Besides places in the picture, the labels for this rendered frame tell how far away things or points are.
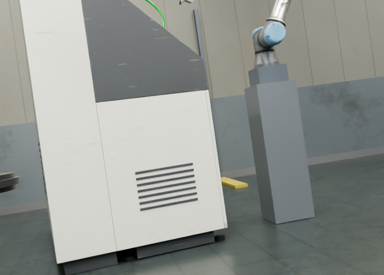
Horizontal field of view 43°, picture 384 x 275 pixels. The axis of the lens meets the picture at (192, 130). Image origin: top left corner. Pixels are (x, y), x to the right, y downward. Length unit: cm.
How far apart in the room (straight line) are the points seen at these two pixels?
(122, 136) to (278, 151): 92
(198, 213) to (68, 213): 64
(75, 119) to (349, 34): 429
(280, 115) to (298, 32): 308
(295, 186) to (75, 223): 124
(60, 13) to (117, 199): 93
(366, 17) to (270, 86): 355
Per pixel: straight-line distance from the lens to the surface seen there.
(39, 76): 236
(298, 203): 285
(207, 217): 250
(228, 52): 548
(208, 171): 248
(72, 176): 234
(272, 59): 287
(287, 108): 281
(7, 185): 132
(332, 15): 602
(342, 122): 588
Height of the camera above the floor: 60
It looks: level
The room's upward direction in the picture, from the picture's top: 8 degrees counter-clockwise
